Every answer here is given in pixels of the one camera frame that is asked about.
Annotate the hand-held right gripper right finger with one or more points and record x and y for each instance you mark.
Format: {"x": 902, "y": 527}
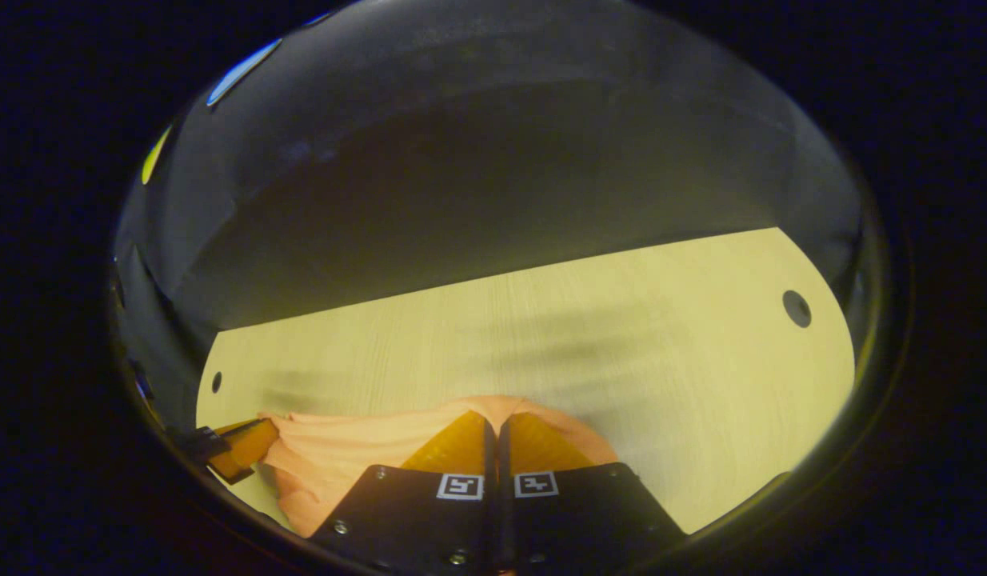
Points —
{"x": 508, "y": 520}

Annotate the orange T-shirt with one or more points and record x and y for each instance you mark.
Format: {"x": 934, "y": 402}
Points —
{"x": 341, "y": 456}

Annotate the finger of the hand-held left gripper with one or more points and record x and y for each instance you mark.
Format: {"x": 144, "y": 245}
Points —
{"x": 245, "y": 448}

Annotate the black backdrop cloth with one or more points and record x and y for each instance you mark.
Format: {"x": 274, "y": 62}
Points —
{"x": 461, "y": 160}

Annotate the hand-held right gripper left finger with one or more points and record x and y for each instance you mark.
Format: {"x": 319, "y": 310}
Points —
{"x": 487, "y": 520}

